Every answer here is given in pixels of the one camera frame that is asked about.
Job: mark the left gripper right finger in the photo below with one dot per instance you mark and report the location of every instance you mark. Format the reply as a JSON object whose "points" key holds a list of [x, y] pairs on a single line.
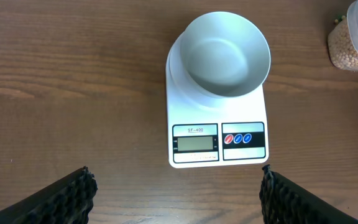
{"points": [[283, 201]]}

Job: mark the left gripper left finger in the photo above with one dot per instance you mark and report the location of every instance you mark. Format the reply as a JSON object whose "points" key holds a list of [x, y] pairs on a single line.
{"points": [[68, 200]]}

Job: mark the white digital kitchen scale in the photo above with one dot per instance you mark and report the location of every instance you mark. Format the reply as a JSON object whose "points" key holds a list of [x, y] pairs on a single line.
{"points": [[206, 130]]}

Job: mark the grey round bowl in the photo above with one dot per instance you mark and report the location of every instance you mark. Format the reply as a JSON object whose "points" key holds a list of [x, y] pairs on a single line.
{"points": [[225, 54]]}

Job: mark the clear plastic soybean container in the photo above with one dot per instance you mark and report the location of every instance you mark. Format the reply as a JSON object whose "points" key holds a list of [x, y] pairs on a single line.
{"points": [[343, 40]]}

